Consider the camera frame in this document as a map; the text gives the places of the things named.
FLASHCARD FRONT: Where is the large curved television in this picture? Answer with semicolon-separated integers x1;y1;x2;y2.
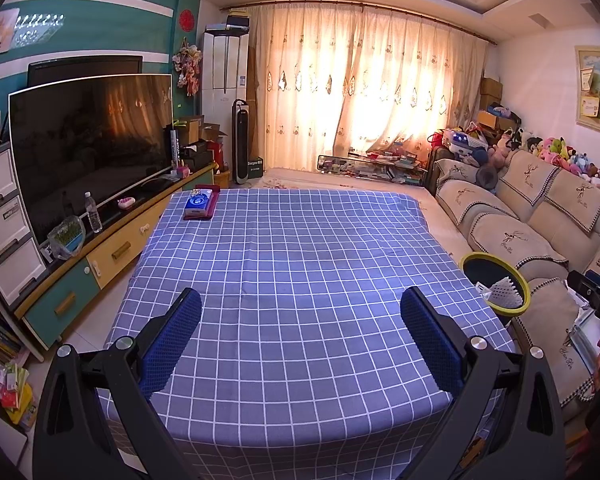
7;74;175;246

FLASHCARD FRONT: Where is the row of books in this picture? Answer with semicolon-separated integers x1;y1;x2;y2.
0;310;26;366

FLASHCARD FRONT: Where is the black tower fan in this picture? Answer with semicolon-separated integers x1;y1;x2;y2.
231;99;251;185

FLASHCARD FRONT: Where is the white foam fruit net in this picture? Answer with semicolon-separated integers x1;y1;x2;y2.
487;275;525;310

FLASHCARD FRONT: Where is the tall cardboard box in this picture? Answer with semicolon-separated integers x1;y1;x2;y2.
480;77;503;108

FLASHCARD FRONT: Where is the open cardboard box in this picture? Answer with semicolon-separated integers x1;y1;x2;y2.
175;115;228;171

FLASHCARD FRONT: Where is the blue checkered tablecloth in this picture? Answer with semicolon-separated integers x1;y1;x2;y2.
102;187;518;480

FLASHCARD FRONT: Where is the white standing air conditioner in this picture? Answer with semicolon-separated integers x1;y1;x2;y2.
201;27;251;181

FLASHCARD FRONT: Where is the clear water bottle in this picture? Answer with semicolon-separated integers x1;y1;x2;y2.
84;191;103;233

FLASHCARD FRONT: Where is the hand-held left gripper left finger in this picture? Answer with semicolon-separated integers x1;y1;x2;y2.
32;287;203;480

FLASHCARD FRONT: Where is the box on air conditioner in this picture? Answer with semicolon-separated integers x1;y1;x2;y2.
205;14;251;33

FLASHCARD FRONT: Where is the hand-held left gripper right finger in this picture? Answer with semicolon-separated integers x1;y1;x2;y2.
400;286;566;480

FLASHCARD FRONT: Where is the black tube with white print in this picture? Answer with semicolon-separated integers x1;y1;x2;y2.
166;127;182;168

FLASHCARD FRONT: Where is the low cardboard box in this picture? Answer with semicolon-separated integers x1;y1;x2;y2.
477;110;516;131

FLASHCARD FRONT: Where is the cluttered glass coffee table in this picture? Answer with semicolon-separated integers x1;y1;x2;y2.
317;150;428;183

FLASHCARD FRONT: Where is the brown curtain rod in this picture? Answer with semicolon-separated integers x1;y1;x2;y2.
220;2;496;46

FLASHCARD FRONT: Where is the mirrored wall decoration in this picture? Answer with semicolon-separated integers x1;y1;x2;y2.
12;12;65;48

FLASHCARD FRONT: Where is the black bin with yellow rim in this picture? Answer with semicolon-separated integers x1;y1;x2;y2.
458;252;531;328

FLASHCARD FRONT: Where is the white drawer cabinet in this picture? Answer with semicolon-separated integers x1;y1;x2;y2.
0;142;48;306

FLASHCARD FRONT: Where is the cream embroidered curtain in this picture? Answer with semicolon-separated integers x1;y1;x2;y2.
247;2;488;171

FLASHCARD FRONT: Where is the maroon tray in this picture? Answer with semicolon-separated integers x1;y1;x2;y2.
182;186;222;222

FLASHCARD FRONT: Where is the clear plastic bag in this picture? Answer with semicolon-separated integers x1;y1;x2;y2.
47;215;86;261

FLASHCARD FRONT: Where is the row of plush toys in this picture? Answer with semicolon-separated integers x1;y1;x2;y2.
490;127;600;191

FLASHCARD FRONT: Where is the green and yellow television stand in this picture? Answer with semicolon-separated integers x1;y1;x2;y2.
15;162;218;353

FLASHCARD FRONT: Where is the pile of colourful packets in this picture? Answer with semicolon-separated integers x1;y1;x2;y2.
0;360;36;431

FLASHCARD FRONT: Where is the blue tissue pack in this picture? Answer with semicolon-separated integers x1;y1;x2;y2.
184;192;213;218

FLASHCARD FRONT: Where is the beige sofa with deer covers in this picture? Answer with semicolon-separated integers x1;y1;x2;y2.
427;150;600;426

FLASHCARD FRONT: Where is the clear plastic folder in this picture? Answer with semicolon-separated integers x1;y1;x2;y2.
567;305;600;376

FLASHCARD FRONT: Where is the hanging flower ornament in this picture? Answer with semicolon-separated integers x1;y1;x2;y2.
172;37;203;96

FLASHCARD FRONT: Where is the white and blue bag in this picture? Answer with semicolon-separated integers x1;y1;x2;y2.
442;129;476;153

